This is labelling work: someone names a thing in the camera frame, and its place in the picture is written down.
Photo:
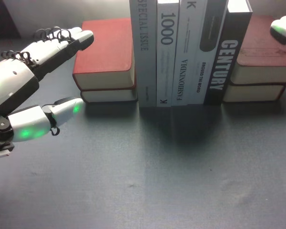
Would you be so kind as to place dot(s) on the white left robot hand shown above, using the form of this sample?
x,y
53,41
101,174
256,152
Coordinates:
x,y
12,78

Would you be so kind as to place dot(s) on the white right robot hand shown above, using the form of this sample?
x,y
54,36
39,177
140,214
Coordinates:
x,y
282,28

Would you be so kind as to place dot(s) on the thick red hardcover book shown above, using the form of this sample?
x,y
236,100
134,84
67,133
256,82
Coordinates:
x,y
259,47
105,47

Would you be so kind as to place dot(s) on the black CENTURY book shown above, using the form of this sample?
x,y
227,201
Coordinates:
x,y
221,71

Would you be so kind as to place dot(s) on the grey book with dark label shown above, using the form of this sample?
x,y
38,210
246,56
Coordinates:
x,y
202,78

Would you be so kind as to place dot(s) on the white FASHIONINDIA book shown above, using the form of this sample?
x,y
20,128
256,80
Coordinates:
x,y
184,71

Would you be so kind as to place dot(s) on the white 1000 book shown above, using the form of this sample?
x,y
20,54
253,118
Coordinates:
x,y
165,62

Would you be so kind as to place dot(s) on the grey SPECIAL ISSUE book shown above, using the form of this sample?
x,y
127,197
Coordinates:
x,y
145,62

